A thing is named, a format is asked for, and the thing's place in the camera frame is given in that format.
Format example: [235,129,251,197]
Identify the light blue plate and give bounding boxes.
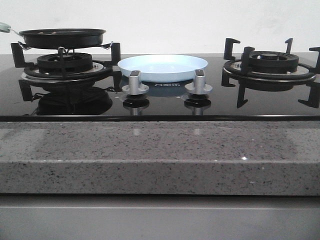
[118,54,208,83]

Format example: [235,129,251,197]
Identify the black frying pan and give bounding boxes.
[17,28,106,50]

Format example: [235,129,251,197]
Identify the black glass gas hob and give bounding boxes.
[0,54,320,122]

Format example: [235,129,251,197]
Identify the left silver stove knob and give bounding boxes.
[122,70,149,96]

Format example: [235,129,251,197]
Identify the silver stove knob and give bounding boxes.
[122,70,149,96]
[184,69,213,95]

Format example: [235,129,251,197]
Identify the right silver stove knob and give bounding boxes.
[184,69,213,95]

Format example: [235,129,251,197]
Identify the right black pan support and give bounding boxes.
[221,38,320,108]

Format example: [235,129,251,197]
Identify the black pan support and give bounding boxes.
[221,38,320,108]
[11,42,121,69]

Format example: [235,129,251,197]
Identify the left black gas burner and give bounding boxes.
[21,52,113,83]

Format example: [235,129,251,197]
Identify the black gas burner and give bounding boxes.
[223,51,317,84]
[21,52,113,83]

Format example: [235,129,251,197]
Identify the right black gas burner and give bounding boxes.
[223,51,317,84]

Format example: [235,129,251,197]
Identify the left black pan support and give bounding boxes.
[11,42,121,69]

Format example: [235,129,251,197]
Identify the grey cabinet front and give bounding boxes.
[0,195,320,240]

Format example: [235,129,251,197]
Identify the wire pan reducer ring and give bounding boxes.
[18,41,114,57]

